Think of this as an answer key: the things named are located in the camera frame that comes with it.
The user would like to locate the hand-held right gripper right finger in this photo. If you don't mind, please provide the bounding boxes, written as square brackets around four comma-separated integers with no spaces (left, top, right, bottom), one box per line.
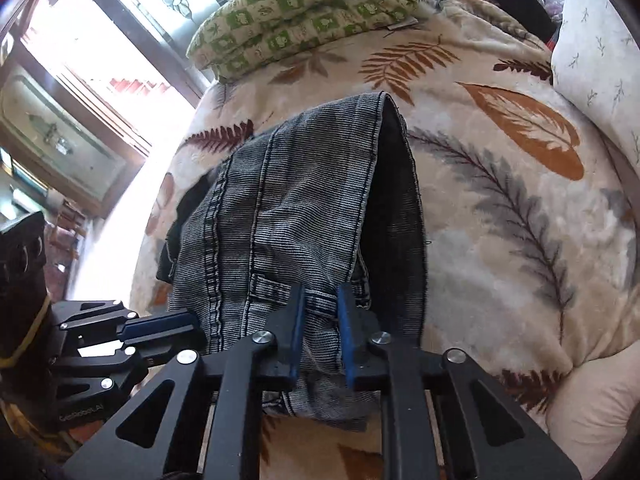
[336,282,583,480]

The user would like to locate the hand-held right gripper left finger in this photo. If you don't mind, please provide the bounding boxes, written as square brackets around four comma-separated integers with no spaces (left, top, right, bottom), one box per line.
[62,282,307,480]

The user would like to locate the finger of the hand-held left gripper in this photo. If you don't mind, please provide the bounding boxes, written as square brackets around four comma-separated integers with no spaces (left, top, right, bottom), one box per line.
[51,332,209,434]
[50,300,202,350]

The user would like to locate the grey denim pants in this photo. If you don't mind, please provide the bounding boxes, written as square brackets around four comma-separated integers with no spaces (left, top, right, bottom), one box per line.
[156,91,428,433]

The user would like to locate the glass door cabinet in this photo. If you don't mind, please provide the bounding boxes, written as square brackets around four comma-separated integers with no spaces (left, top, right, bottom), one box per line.
[0,60,131,221]

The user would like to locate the leaf print blanket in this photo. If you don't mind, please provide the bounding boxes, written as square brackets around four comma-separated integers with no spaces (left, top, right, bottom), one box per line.
[130,0,640,480]

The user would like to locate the window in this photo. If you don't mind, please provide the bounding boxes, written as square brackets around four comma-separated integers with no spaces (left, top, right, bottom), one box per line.
[20,0,236,156]

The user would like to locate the cream quilt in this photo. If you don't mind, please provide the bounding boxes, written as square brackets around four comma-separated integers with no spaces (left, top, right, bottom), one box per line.
[547,345,640,466]

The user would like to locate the green checkered pillow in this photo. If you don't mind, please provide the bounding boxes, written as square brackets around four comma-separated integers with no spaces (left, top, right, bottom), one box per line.
[186,0,425,83]

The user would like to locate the white patterned pillow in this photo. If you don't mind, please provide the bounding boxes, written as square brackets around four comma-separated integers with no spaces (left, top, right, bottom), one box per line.
[550,0,640,176]

